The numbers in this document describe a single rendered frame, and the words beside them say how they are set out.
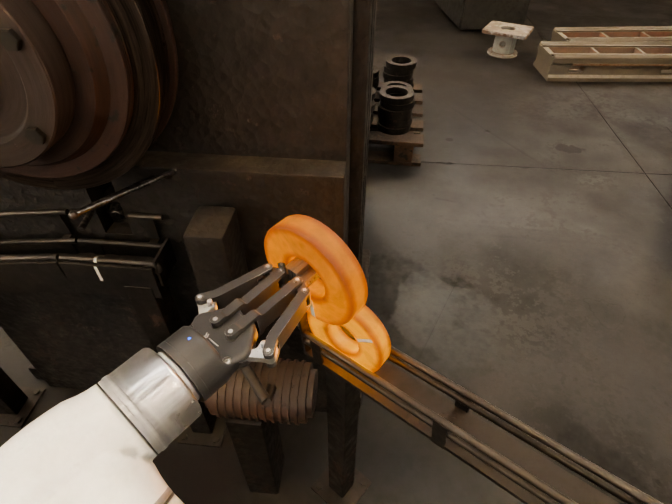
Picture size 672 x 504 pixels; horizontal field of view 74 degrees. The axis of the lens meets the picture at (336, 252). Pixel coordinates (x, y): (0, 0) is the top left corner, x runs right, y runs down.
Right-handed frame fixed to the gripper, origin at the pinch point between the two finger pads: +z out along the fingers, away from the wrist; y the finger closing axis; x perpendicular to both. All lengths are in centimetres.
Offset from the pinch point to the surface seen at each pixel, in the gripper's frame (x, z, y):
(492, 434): -27.5, 8.5, 26.4
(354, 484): -92, 5, 2
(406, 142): -86, 153, -81
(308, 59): 12.0, 25.2, -22.7
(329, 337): -24.0, 4.5, -2.6
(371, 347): -19.6, 5.1, 5.9
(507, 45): -101, 347, -112
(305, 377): -39.4, 1.8, -7.6
